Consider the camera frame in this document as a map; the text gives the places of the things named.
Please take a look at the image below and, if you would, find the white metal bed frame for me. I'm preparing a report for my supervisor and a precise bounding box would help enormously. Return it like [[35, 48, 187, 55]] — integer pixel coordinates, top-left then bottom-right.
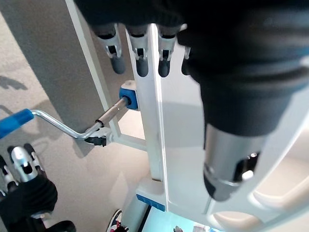
[[64, 0, 148, 152]]

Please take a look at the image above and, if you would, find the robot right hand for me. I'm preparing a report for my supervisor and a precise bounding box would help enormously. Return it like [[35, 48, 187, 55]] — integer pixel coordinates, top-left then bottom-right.
[[0, 143, 58, 232]]

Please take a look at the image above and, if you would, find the person's foot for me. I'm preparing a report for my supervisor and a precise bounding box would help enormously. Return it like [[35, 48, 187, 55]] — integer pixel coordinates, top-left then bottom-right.
[[107, 209, 124, 232]]

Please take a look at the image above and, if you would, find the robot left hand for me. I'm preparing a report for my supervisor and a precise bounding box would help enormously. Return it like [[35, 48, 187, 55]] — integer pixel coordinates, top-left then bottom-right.
[[73, 0, 309, 202]]

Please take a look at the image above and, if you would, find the white hospital bed footboard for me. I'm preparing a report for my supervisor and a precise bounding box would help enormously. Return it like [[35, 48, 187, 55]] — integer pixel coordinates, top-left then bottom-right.
[[124, 23, 309, 232]]

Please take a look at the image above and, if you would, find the blue crank socket block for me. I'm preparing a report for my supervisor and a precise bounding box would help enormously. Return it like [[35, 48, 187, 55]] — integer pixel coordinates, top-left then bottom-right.
[[119, 80, 139, 111]]

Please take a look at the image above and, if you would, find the black white crank holder clip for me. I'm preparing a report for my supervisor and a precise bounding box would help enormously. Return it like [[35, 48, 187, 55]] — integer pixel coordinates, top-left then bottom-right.
[[85, 126, 112, 148]]

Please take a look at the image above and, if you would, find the silver crank with blue grip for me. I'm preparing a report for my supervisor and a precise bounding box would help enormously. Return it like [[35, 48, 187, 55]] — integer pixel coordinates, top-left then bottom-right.
[[0, 95, 130, 145]]

